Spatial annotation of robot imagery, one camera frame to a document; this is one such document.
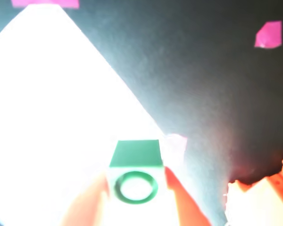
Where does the pink tape piece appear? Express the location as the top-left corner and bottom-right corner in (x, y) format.
(254, 20), (283, 49)
(166, 133), (188, 156)
(11, 0), (80, 9)

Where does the green cube with ring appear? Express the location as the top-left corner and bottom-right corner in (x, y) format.
(105, 139), (167, 205)

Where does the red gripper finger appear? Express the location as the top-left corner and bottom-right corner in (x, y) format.
(58, 173), (112, 226)
(165, 166), (213, 226)

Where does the white numbered grid paper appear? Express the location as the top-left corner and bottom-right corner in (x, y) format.
(0, 3), (180, 226)

